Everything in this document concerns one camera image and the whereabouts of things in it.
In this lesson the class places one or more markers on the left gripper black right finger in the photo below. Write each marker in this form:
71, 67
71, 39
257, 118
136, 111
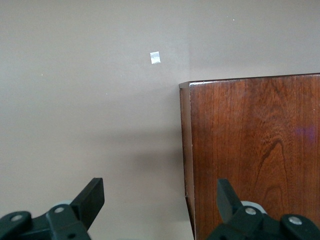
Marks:
228, 205

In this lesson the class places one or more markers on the small clear tape patch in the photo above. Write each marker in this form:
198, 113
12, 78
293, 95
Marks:
155, 58

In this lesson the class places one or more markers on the dark brown wooden drawer box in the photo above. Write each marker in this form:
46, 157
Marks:
250, 137

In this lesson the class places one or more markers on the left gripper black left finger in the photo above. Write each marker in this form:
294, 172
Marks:
85, 205

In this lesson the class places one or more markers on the brown table cover sheet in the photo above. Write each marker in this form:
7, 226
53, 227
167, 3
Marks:
75, 100

